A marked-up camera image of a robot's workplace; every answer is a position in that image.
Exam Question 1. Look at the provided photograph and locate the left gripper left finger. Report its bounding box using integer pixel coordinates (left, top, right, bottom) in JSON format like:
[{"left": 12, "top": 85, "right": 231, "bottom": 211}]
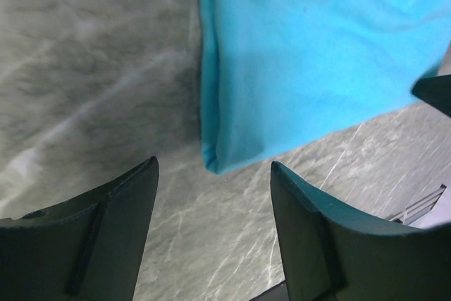
[{"left": 1, "top": 157, "right": 159, "bottom": 300}]

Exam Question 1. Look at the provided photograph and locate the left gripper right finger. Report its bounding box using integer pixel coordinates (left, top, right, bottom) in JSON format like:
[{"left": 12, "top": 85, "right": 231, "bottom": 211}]
[{"left": 271, "top": 162, "right": 450, "bottom": 300}]

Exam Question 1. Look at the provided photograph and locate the aluminium frame rail front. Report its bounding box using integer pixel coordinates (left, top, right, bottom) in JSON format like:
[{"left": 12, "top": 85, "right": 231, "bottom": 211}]
[{"left": 385, "top": 184, "right": 447, "bottom": 226}]

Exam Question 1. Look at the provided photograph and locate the turquoise t shirt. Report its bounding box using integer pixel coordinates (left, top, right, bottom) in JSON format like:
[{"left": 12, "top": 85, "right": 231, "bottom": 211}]
[{"left": 199, "top": 0, "right": 450, "bottom": 174}]

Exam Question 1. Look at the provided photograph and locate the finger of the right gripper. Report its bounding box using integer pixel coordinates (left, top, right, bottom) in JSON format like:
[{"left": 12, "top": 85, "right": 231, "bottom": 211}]
[{"left": 412, "top": 75, "right": 451, "bottom": 117}]

